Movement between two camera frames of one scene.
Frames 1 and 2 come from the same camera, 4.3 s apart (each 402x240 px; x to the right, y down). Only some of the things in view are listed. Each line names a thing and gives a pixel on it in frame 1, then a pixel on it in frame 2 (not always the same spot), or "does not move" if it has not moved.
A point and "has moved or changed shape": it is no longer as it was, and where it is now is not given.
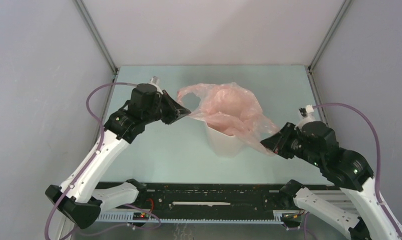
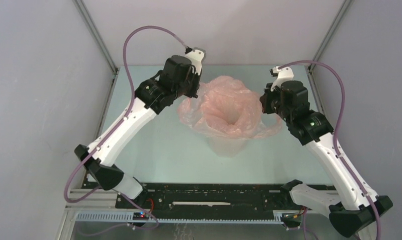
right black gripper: [275, 143] to [266, 98]
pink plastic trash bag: [231, 109] has moved or changed shape
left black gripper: [176, 113] to [193, 92]
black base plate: [182, 198] does not move
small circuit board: [139, 216] does not move
